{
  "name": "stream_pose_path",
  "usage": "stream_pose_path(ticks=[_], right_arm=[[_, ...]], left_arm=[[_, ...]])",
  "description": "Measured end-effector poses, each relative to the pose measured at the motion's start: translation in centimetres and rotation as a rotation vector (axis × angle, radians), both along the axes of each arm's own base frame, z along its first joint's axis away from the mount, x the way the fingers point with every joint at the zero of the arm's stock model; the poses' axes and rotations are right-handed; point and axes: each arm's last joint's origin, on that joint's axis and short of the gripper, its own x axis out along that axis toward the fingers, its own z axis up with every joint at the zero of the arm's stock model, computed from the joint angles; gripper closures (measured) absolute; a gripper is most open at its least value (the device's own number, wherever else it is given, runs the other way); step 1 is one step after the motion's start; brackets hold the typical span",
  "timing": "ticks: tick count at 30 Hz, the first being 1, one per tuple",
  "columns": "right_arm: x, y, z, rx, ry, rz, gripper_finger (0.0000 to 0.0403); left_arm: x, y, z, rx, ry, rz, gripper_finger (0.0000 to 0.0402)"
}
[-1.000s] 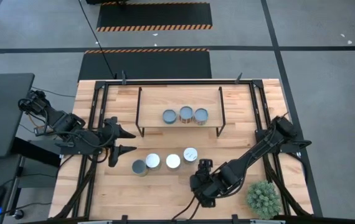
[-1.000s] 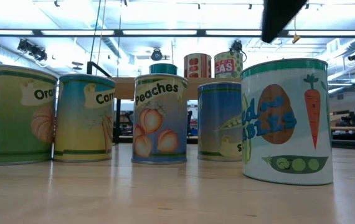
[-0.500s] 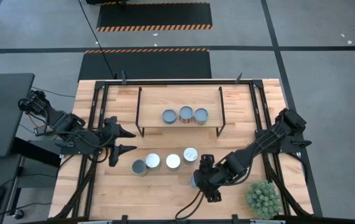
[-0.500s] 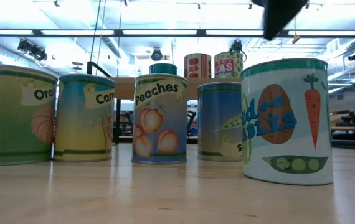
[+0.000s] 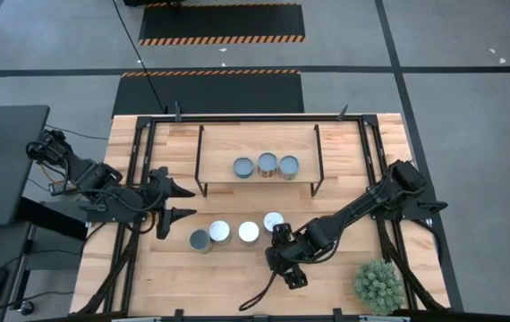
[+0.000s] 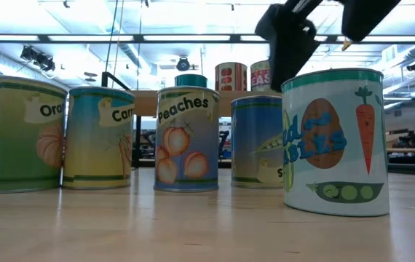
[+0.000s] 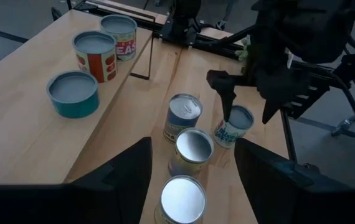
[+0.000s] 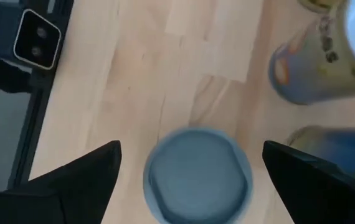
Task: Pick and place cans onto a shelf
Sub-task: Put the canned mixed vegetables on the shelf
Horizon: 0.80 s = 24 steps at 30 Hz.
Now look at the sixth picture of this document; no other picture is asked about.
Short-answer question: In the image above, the blue sweet peas can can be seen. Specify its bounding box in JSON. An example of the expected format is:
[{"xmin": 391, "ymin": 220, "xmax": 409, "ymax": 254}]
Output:
[{"xmin": 230, "ymin": 95, "xmax": 285, "ymax": 190}]

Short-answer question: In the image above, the background workbench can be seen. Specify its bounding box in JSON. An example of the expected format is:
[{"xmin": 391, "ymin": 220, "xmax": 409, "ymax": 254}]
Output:
[{"xmin": 385, "ymin": 129, "xmax": 415, "ymax": 175}]

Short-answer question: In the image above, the round black ceiling camera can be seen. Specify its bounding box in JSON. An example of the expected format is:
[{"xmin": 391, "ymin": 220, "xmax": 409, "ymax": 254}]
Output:
[{"xmin": 175, "ymin": 56, "xmax": 191, "ymax": 73}]

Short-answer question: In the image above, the Oranges label can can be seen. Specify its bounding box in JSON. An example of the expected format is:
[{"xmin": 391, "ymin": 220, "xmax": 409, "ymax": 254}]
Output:
[{"xmin": 0, "ymin": 75, "xmax": 69, "ymax": 194}]

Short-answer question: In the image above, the black ceiling spotlight cluster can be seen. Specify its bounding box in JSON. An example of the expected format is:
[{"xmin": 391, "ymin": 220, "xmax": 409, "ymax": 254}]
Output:
[{"xmin": 20, "ymin": 45, "xmax": 56, "ymax": 73}]

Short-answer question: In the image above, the mixed vegetables can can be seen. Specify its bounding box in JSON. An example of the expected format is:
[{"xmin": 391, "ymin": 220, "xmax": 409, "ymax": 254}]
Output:
[{"xmin": 280, "ymin": 68, "xmax": 391, "ymax": 218}]

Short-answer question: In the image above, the wooden shelf with black legs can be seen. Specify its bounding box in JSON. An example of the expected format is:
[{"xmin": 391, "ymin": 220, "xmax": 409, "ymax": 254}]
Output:
[{"xmin": 100, "ymin": 71, "xmax": 285, "ymax": 169}]

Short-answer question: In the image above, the Peaches label can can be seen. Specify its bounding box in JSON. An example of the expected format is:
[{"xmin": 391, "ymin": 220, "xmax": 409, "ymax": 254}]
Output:
[{"xmin": 153, "ymin": 85, "xmax": 221, "ymax": 193}]

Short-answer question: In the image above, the black overhead frame beam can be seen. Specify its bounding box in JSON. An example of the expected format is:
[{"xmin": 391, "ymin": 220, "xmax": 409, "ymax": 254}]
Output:
[{"xmin": 0, "ymin": 33, "xmax": 415, "ymax": 45}]

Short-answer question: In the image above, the Green Peas label can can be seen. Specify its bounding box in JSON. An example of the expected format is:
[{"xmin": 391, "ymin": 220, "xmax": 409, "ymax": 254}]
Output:
[{"xmin": 250, "ymin": 60, "xmax": 272, "ymax": 92}]

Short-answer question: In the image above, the teal rimmed can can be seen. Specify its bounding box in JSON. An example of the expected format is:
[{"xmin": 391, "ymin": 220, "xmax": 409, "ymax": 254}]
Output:
[{"xmin": 174, "ymin": 74, "xmax": 209, "ymax": 89}]

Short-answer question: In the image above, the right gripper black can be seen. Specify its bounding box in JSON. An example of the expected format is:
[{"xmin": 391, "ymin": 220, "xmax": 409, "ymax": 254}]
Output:
[{"xmin": 253, "ymin": 0, "xmax": 402, "ymax": 93}]

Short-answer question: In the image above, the Carrots label can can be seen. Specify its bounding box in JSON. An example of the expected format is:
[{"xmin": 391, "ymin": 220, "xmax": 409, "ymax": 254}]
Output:
[{"xmin": 62, "ymin": 86, "xmax": 136, "ymax": 191}]

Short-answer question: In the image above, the red tomato can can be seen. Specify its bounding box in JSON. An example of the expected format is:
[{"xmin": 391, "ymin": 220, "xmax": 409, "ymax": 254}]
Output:
[{"xmin": 214, "ymin": 61, "xmax": 248, "ymax": 92}]

